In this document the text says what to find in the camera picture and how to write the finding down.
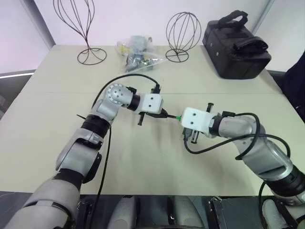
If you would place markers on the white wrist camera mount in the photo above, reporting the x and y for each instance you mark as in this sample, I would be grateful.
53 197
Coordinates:
152 103
194 119

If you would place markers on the green marker cap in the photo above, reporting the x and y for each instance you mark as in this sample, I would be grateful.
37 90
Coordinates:
178 117

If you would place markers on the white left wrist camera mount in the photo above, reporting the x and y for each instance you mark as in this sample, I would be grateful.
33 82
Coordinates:
152 103

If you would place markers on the clear plastic bag of parts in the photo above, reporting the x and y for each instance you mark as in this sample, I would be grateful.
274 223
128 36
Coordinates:
138 59

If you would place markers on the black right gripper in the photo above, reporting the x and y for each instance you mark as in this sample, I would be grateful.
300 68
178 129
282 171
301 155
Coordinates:
190 136

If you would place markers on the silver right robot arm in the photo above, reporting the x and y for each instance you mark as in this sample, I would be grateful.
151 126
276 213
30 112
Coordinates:
262 148

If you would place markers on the black carrying case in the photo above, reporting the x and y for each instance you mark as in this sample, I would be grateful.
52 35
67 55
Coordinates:
233 64

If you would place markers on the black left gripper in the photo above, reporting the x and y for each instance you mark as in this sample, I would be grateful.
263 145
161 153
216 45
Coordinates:
152 115

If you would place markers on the black marker pen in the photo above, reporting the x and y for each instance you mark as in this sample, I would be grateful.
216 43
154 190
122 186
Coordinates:
172 116

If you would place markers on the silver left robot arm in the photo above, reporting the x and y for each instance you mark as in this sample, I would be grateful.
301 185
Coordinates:
71 155

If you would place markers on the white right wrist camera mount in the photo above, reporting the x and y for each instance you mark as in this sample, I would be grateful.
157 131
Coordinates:
194 119

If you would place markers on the person in dark clothing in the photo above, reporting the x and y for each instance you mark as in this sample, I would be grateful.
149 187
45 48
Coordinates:
297 78

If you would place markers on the grey rounded shell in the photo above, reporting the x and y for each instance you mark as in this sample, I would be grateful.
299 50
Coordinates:
188 213
276 215
125 213

